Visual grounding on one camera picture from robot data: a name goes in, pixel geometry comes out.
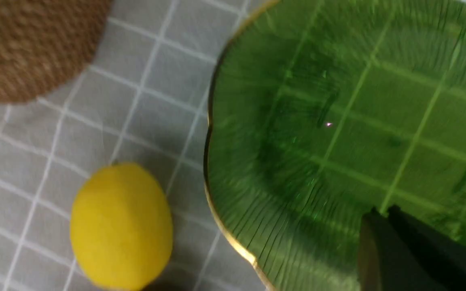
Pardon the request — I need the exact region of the woven rattan basket green lining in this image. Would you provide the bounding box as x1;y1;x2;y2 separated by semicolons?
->
0;0;112;103

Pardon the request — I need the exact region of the grey checked tablecloth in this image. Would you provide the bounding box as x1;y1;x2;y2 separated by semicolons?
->
0;0;265;291

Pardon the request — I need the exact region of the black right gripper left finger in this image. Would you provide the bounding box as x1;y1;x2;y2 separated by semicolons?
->
358;208;446;291

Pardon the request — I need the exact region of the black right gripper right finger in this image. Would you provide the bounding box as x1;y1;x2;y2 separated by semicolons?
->
387;205;466;291

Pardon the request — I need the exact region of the green glass leaf plate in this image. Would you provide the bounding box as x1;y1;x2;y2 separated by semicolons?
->
204;0;466;291

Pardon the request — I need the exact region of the yellow lemon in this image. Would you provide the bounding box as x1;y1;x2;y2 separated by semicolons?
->
70;162;174;291

